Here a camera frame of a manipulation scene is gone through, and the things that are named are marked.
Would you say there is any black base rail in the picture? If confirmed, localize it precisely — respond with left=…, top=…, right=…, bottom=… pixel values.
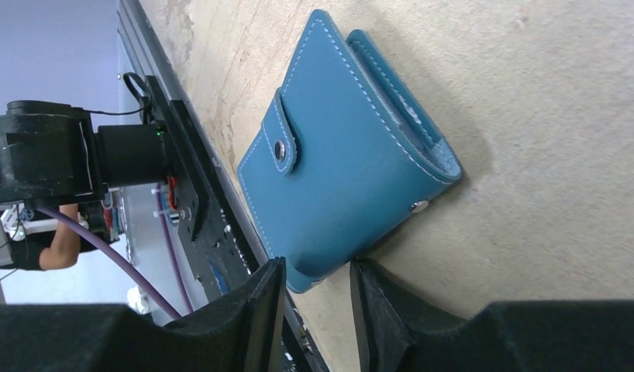
left=117, top=1, right=326, bottom=371

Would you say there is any person in background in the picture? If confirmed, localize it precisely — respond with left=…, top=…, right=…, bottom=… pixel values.
left=1, top=222, right=97, bottom=271

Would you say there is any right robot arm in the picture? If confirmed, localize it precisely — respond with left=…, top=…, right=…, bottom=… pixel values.
left=0, top=101, right=634, bottom=371

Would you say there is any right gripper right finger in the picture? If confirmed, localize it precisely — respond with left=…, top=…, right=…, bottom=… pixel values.
left=350, top=260, right=634, bottom=371

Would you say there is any blue card holder wallet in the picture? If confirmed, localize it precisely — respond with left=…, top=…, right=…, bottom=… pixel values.
left=237, top=9, right=462, bottom=293

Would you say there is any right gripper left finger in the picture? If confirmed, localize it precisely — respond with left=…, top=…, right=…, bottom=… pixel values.
left=0, top=258, right=286, bottom=371

